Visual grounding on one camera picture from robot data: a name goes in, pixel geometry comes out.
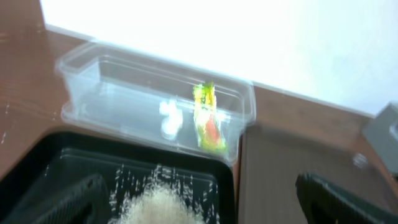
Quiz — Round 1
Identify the yellow green snack wrapper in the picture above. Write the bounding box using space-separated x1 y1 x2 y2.
193 82 228 154

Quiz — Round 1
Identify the clear plastic waste bin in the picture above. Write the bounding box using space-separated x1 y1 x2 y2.
56 41 256 164

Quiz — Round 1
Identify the black waste tray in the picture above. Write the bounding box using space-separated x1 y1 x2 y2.
1 132 237 223

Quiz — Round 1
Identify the dark brown serving tray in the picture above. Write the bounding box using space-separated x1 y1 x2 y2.
238 124 397 224

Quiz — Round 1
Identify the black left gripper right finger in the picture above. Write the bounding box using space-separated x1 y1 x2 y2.
295 173 397 224

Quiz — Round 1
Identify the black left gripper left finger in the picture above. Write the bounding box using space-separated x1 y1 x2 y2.
3 174 111 224

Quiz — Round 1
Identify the crumpled white paper scrap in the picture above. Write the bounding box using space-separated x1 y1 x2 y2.
159 100 183 141

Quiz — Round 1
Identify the pile of rice grains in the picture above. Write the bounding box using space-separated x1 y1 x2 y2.
108 164 221 224

